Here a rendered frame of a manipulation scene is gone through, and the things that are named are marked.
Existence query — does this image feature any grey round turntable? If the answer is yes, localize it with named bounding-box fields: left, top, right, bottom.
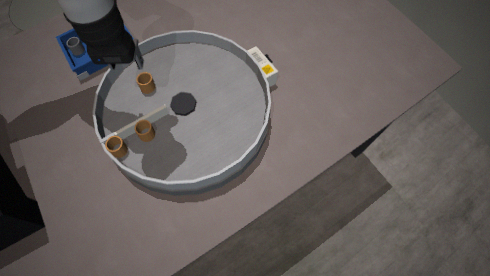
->
left=93, top=30, right=278, bottom=196

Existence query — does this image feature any blue crate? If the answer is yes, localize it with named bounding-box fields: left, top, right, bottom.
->
left=56, top=28, right=108, bottom=80

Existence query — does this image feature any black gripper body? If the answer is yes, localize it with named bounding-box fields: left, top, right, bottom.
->
left=57, top=0, right=136, bottom=64

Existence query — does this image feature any grey metal sleeve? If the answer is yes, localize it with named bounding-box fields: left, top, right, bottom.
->
left=67, top=37, right=85, bottom=56

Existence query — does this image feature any bronze bushing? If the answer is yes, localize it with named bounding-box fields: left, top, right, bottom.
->
left=134, top=120, right=155, bottom=142
left=105, top=136, right=128, bottom=158
left=136, top=72, right=155, bottom=94

